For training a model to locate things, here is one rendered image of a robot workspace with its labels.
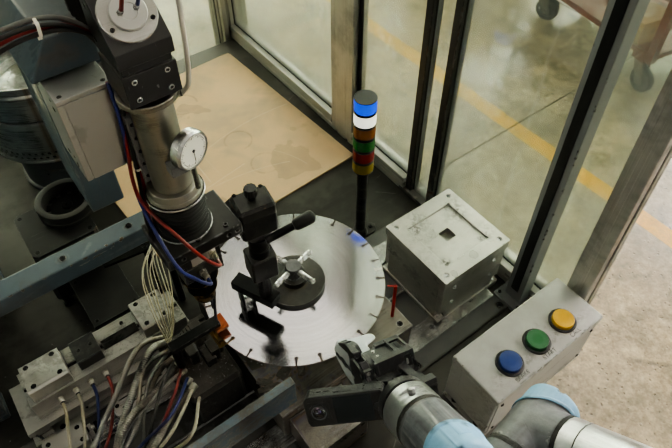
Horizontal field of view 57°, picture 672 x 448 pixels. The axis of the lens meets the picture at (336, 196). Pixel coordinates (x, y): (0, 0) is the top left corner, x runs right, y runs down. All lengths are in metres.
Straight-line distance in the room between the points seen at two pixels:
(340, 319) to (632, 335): 1.47
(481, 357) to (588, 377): 1.13
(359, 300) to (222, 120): 0.82
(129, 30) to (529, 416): 0.65
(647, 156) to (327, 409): 0.59
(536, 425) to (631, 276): 1.73
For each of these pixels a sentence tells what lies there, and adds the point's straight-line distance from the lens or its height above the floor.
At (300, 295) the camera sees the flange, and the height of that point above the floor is 0.96.
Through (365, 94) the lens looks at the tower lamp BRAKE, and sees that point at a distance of 1.19.
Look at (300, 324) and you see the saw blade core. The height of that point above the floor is 0.95.
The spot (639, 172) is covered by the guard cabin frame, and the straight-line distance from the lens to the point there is 1.06.
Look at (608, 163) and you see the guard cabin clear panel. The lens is 1.11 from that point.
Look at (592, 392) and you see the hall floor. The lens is 2.25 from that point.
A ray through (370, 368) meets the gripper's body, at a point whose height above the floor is 1.10.
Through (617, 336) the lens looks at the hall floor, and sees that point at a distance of 2.38.
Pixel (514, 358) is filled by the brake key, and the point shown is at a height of 0.91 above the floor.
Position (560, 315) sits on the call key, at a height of 0.91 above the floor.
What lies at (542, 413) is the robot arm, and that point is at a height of 1.13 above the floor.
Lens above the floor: 1.90
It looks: 48 degrees down
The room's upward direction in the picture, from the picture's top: straight up
